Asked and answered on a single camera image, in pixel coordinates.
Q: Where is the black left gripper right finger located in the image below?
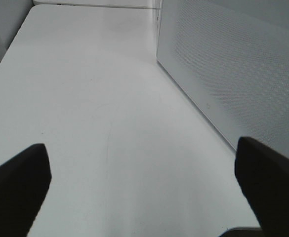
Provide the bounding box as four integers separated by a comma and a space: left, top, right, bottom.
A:
234, 137, 289, 237

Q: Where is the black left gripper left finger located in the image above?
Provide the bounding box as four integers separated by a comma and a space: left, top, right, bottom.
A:
0, 144, 52, 237

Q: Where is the white microwave door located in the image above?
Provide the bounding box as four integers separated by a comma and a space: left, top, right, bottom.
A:
157, 0, 289, 158

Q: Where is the white microwave oven body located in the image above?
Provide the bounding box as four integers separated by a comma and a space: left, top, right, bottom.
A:
151, 0, 164, 50

